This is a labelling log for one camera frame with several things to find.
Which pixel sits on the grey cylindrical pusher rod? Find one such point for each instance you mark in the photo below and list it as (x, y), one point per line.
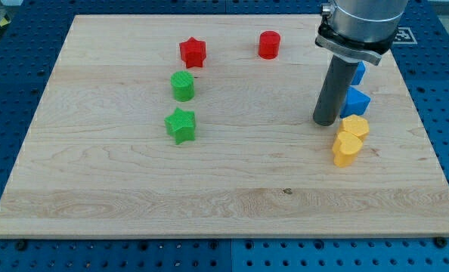
(338, 78)

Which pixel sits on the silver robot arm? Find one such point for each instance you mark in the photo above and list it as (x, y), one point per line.
(354, 31)

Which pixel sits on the yellow hexagon block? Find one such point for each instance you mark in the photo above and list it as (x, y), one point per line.
(356, 125)

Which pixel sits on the yellow heart block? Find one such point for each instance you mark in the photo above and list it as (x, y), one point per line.
(346, 148)

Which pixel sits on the blue cube block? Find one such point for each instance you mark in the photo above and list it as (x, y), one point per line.
(359, 74)

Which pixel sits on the blue triangle block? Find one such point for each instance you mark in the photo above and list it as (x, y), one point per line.
(355, 103)

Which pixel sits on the fiducial marker tag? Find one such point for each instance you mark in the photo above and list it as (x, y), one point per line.
(404, 36)

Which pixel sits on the red cylinder block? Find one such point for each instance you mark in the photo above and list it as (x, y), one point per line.
(269, 44)

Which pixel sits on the red star block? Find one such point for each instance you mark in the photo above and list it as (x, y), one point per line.
(193, 52)

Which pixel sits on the green cylinder block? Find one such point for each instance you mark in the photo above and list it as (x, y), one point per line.
(182, 83)

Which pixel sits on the green star block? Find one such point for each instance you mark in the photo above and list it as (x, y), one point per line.
(181, 125)

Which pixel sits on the wooden board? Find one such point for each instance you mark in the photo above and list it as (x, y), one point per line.
(97, 162)

